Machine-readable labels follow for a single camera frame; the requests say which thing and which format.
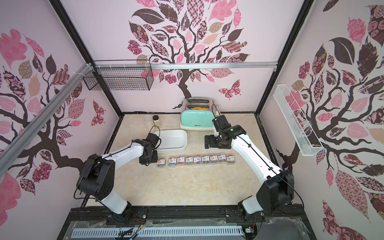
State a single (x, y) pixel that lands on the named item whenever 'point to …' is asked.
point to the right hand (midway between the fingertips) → (213, 146)
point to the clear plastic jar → (148, 122)
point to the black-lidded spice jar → (156, 119)
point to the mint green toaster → (197, 113)
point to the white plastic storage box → (173, 139)
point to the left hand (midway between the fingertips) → (150, 162)
